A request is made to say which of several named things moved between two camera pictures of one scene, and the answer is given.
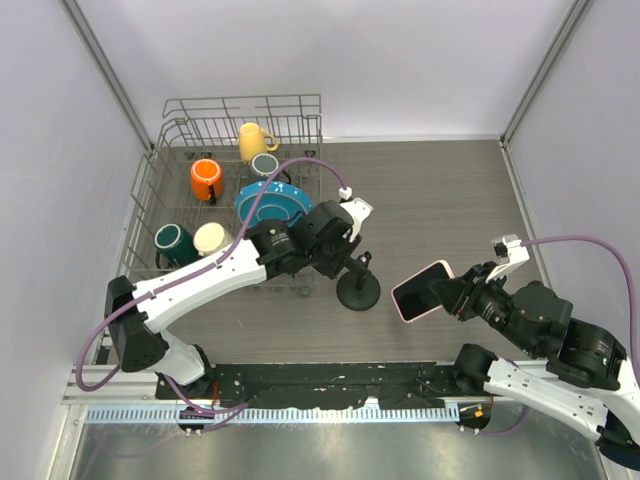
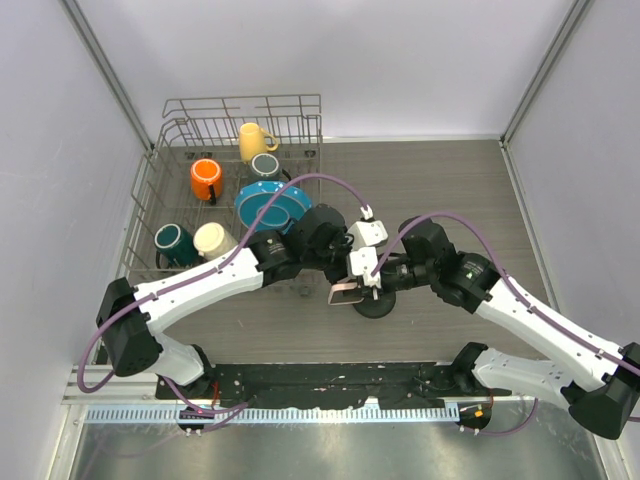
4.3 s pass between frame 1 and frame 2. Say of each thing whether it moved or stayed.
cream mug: stayed
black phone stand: moved
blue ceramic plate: stayed
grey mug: stayed
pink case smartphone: moved
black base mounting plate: stayed
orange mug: stayed
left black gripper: stayed
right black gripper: moved
